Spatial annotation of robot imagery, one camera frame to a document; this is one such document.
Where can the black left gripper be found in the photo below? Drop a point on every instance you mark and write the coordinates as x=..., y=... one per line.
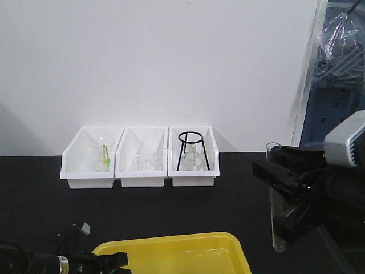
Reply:
x=16, y=259

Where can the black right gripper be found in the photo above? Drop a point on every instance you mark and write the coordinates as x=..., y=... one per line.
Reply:
x=333, y=196

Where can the tall clear glass test tube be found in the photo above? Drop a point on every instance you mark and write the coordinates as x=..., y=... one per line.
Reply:
x=276, y=202

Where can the yellow plastic tray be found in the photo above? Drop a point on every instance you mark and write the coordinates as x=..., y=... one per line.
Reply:
x=212, y=252

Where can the blue grey pegboard drying rack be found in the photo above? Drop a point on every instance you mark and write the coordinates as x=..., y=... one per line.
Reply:
x=325, y=108

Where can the clear flask in right bin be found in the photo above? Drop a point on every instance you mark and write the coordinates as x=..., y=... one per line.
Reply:
x=191, y=159

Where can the green yellow plastic dropper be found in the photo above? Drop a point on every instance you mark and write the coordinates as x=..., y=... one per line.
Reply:
x=106, y=158

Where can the white bin left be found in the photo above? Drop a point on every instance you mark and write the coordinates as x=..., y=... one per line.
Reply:
x=77, y=168

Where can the white bin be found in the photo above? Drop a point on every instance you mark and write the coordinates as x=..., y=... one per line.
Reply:
x=133, y=140
x=77, y=168
x=201, y=178

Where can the clear beaker in middle bin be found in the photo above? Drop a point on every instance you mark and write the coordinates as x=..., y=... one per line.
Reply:
x=144, y=160

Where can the clear beaker in bin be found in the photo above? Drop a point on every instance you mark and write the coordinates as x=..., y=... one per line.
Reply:
x=144, y=160
x=101, y=156

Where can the white bin middle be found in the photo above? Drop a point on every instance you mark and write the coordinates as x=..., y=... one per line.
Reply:
x=133, y=140

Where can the white bin right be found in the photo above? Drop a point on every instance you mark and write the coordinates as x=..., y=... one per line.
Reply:
x=201, y=178

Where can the clear beaker in left bin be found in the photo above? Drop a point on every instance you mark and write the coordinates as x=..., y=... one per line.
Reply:
x=101, y=156

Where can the plastic bag of pegs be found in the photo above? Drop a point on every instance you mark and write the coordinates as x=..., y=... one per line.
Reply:
x=340, y=58

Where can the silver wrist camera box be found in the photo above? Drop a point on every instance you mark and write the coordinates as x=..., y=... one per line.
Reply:
x=344, y=145

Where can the black wire tripod stand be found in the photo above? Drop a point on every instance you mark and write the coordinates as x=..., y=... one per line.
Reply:
x=193, y=137

